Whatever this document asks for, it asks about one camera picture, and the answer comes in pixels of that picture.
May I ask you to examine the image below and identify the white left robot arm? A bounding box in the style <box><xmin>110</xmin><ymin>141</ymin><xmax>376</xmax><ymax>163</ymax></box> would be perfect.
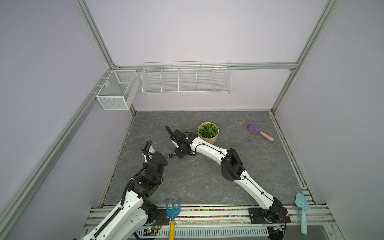
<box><xmin>83</xmin><ymin>141</ymin><xmax>168</xmax><ymax>240</ymax></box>

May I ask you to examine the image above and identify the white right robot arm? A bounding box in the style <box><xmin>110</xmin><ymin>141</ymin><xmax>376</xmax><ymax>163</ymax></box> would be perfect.
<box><xmin>166</xmin><ymin>126</ymin><xmax>291</xmax><ymax>224</ymax></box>

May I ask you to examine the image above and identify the beige pot with green plant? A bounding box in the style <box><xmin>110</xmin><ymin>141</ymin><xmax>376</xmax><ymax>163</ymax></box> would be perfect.
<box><xmin>198</xmin><ymin>122</ymin><xmax>219</xmax><ymax>145</ymax></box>

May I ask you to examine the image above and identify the white mesh box basket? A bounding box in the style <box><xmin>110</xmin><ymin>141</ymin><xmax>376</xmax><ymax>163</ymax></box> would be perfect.
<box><xmin>96</xmin><ymin>70</ymin><xmax>140</xmax><ymax>111</ymax></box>

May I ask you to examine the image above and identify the light blue trowel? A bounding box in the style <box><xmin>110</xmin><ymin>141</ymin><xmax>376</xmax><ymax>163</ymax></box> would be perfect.
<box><xmin>295</xmin><ymin>193</ymin><xmax>311</xmax><ymax>236</ymax></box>

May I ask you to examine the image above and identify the blue rake yellow handle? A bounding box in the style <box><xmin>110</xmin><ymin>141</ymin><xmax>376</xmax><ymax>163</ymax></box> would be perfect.
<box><xmin>166</xmin><ymin>199</ymin><xmax>181</xmax><ymax>240</ymax></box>

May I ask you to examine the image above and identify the white wire wall shelf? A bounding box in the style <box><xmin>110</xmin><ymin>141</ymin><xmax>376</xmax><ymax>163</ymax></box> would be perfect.
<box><xmin>142</xmin><ymin>61</ymin><xmax>232</xmax><ymax>94</ymax></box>

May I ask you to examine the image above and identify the purple trowel pink handle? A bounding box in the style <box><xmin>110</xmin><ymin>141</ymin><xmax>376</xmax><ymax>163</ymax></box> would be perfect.
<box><xmin>247</xmin><ymin>124</ymin><xmax>274</xmax><ymax>142</ymax></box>

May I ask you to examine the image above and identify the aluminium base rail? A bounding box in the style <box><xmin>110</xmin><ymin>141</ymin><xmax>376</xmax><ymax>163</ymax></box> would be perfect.
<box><xmin>80</xmin><ymin>203</ymin><xmax>337</xmax><ymax>240</ymax></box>

